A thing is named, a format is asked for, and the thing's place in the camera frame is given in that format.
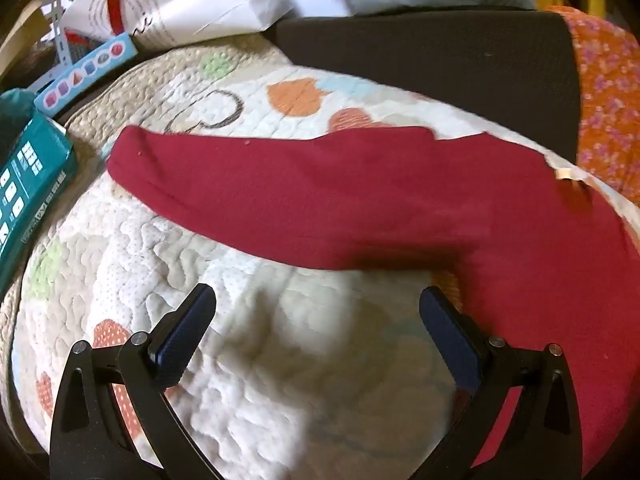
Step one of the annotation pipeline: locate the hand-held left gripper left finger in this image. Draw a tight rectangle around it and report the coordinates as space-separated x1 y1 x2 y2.
49 283 226 480

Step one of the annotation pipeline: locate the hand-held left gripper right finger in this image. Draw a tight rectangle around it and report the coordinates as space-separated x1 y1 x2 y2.
410 286 584 480

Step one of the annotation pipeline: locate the dark red garment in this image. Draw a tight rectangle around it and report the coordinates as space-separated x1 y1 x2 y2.
106 125 637 478

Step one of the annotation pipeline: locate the quilted heart print blanket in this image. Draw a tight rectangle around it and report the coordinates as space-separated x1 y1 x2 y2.
0 45 640 480

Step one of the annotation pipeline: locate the teal box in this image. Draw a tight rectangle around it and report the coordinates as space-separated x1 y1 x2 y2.
0 112 79 296

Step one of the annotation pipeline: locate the light blue shapes box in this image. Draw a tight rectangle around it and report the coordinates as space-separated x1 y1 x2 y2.
34 31 140 116

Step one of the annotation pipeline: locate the dark teal cloth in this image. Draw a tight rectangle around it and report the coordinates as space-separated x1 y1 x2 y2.
0 87 37 133

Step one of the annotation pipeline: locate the orange floral cloth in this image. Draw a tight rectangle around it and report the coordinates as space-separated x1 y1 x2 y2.
542 5 640 196

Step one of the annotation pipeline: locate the dark brown cushion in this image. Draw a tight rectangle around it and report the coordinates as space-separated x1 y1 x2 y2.
262 9 581 166

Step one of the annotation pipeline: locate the white perforated strip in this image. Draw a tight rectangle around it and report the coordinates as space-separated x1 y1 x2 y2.
42 2 70 77

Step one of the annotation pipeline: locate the white printed paper bag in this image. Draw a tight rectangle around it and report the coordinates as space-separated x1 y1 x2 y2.
65 0 301 53

